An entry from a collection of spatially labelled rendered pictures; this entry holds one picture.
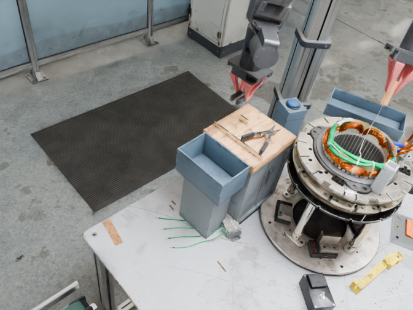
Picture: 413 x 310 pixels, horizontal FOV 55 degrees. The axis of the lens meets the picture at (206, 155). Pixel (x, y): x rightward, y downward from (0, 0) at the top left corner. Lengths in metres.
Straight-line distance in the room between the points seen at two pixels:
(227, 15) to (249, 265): 2.41
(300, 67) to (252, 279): 0.74
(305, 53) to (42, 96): 2.02
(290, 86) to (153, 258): 0.79
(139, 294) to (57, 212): 1.22
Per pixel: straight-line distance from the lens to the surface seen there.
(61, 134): 2.67
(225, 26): 3.35
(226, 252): 1.22
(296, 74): 1.49
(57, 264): 2.11
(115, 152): 2.52
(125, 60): 3.34
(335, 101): 1.45
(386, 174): 1.04
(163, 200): 1.30
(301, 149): 1.10
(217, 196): 1.03
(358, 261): 1.32
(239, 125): 1.16
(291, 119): 1.34
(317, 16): 1.40
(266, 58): 0.90
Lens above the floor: 1.81
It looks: 45 degrees down
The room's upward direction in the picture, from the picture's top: 10 degrees clockwise
